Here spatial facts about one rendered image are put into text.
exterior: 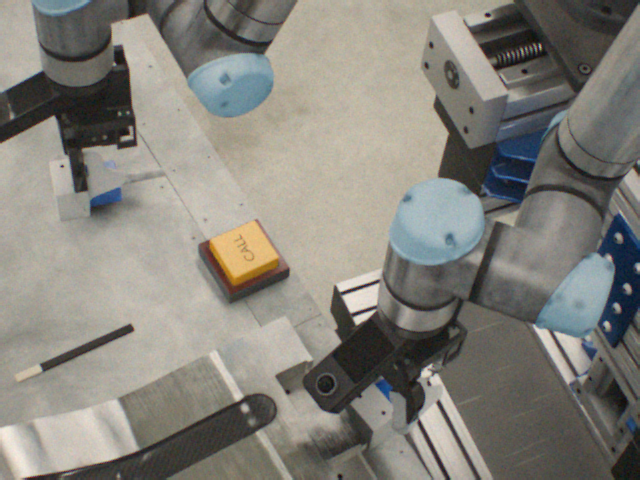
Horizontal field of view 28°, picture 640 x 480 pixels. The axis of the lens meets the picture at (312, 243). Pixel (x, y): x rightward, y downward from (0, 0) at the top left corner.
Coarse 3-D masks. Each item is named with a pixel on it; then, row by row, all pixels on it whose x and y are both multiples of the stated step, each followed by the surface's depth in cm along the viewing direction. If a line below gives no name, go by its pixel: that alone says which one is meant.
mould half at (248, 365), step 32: (224, 352) 134; (256, 352) 134; (288, 352) 134; (160, 384) 132; (192, 384) 132; (224, 384) 132; (256, 384) 132; (64, 416) 127; (96, 416) 129; (128, 416) 130; (160, 416) 130; (192, 416) 130; (288, 416) 130; (320, 416) 131; (0, 448) 122; (32, 448) 123; (64, 448) 124; (96, 448) 126; (128, 448) 128; (224, 448) 128; (256, 448) 129; (288, 448) 129; (320, 448) 129
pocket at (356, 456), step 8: (352, 448) 129; (360, 448) 130; (336, 456) 129; (344, 456) 130; (352, 456) 131; (360, 456) 131; (368, 456) 130; (336, 464) 131; (344, 464) 131; (352, 464) 131; (360, 464) 131; (368, 464) 130; (336, 472) 130; (344, 472) 130; (352, 472) 131; (360, 472) 131; (368, 472) 131; (376, 472) 129
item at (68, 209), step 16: (64, 160) 150; (112, 160) 152; (64, 176) 149; (128, 176) 152; (144, 176) 153; (160, 176) 153; (64, 192) 148; (112, 192) 151; (64, 208) 150; (80, 208) 151
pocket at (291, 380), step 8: (312, 360) 134; (296, 368) 135; (304, 368) 136; (312, 368) 135; (280, 376) 134; (288, 376) 135; (296, 376) 136; (304, 376) 136; (280, 384) 135; (288, 384) 135; (296, 384) 136; (288, 392) 136; (296, 392) 135; (304, 392) 135; (296, 400) 134; (304, 400) 135; (312, 400) 135; (296, 408) 134; (304, 408) 134; (312, 408) 134
